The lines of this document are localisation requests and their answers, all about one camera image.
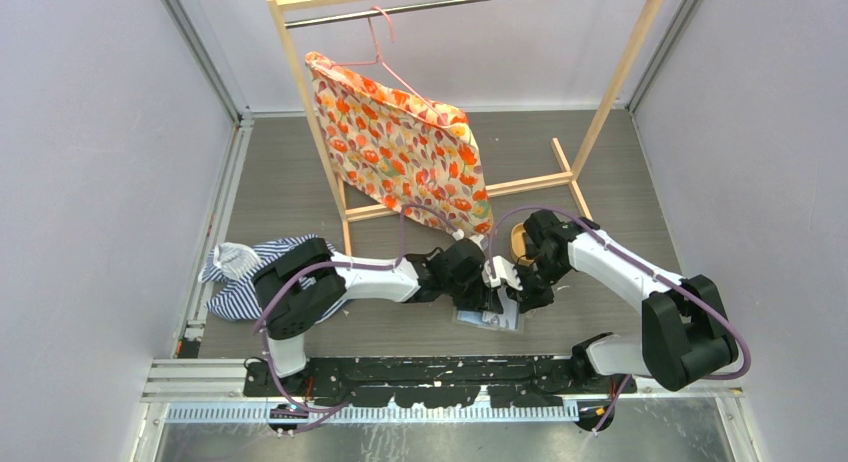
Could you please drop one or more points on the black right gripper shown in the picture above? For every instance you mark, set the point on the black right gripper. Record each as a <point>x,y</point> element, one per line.
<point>528,298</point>

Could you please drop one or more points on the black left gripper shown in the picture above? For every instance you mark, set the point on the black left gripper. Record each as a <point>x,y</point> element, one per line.
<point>485,298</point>

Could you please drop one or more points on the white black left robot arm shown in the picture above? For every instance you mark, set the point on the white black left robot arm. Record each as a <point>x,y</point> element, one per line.
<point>299,288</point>

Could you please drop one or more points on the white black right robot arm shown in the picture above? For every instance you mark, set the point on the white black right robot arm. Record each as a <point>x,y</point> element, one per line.
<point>685,334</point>

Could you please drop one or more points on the tan oval tray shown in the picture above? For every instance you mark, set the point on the tan oval tray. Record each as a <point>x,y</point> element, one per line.
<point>522,249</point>

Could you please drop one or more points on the orange floral garment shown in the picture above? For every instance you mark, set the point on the orange floral garment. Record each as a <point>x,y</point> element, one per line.
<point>411,154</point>

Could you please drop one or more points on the blue white striped shirt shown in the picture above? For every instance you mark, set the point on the blue white striped shirt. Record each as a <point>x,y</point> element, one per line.
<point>234,265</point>

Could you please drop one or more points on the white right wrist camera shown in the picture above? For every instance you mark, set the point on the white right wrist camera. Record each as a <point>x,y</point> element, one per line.
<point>499,272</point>

